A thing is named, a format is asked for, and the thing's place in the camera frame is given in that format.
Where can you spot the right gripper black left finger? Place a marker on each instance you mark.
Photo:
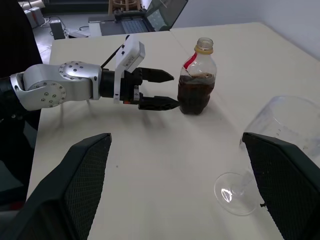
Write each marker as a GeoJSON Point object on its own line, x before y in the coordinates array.
{"type": "Point", "coordinates": [62, 187]}

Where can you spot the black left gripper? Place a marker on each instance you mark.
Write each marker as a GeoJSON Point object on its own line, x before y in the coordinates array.
{"type": "Point", "coordinates": [128, 82]}

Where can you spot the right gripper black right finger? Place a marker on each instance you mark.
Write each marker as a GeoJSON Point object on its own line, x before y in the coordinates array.
{"type": "Point", "coordinates": [287, 180]}

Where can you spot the plastic cola bottle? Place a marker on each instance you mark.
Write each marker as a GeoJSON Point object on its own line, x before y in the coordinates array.
{"type": "Point", "coordinates": [196, 95]}

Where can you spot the clear plastic wine glass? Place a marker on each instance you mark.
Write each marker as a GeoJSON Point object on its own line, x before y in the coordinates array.
{"type": "Point", "coordinates": [232, 197]}

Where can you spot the open dark laptop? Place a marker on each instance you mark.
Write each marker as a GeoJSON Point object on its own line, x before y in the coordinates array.
{"type": "Point", "coordinates": [165, 15]}

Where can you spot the white box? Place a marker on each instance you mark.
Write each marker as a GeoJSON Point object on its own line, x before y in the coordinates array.
{"type": "Point", "coordinates": [94, 28]}

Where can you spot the wooden rack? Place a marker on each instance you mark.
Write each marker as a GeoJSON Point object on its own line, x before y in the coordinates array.
{"type": "Point", "coordinates": [125, 5]}

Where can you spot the grey box device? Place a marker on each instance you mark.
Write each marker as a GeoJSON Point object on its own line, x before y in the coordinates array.
{"type": "Point", "coordinates": [57, 29]}

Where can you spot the dark robot torso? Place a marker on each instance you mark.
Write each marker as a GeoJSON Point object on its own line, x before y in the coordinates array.
{"type": "Point", "coordinates": [15, 50]}

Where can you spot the white storage boxes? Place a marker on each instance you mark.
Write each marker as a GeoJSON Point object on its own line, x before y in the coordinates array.
{"type": "Point", "coordinates": [33, 15]}

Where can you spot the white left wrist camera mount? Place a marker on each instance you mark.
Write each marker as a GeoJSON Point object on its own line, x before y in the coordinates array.
{"type": "Point", "coordinates": [130, 53]}

